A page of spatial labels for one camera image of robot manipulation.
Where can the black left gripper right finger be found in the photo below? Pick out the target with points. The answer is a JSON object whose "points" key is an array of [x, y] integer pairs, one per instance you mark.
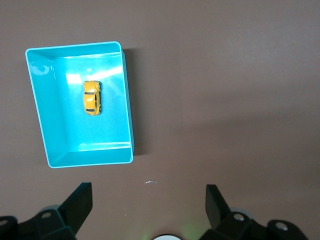
{"points": [[217, 210]]}

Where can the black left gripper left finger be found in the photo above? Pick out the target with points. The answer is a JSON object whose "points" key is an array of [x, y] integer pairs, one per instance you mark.
{"points": [[77, 207]]}

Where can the yellow beetle toy car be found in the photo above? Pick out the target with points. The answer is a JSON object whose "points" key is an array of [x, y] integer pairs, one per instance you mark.
{"points": [[92, 98]]}

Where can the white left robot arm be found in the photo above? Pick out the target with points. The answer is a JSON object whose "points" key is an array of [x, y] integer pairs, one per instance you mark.
{"points": [[166, 237]]}

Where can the teal plastic bin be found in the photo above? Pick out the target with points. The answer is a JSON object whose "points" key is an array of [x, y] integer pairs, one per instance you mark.
{"points": [[62, 137]]}

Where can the small silver metal scrap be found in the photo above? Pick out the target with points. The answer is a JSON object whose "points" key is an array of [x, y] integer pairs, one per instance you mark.
{"points": [[150, 182]]}

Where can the brown table mat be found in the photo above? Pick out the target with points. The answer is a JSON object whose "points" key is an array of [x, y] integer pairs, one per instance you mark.
{"points": [[225, 100]]}

